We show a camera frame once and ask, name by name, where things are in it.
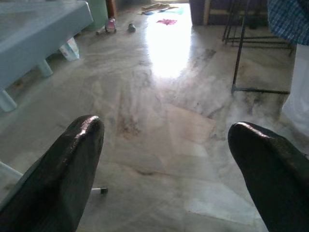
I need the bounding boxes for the white garment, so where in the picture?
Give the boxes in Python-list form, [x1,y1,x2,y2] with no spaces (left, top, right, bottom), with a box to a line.
[281,43,309,138]

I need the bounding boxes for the white printed plastic bag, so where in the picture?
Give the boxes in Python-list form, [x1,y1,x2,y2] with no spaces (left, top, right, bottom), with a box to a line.
[59,37,80,61]

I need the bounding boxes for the brown wooden stand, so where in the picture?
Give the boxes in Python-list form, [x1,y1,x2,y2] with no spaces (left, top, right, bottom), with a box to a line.
[107,0,117,20]

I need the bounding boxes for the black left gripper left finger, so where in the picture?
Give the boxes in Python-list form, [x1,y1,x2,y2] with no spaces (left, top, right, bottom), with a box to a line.
[0,115,105,232]

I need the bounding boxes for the blue checked garment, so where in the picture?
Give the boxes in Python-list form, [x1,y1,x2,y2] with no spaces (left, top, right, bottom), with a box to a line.
[267,0,309,46]

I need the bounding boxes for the pink cloth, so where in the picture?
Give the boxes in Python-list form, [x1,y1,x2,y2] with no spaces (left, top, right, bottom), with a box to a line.
[156,18,178,26]

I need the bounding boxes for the green plastic bin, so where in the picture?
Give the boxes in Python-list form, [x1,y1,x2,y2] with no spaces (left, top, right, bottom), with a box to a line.
[85,0,109,32]

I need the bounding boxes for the black metal drying rack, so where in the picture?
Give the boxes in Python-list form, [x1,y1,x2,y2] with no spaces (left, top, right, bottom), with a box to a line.
[222,0,297,95]

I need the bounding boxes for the light blue low plastic table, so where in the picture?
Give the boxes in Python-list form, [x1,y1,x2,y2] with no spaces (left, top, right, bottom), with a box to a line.
[0,0,94,113]

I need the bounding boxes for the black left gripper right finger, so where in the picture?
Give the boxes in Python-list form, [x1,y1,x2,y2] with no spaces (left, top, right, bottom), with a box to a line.
[227,121,309,232]

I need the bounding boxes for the beige cloth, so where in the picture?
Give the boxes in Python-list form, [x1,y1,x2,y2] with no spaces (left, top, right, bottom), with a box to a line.
[141,3,179,12]

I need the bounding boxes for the pink toy stroller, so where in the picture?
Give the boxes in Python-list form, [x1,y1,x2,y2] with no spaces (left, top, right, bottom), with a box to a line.
[96,18,117,35]

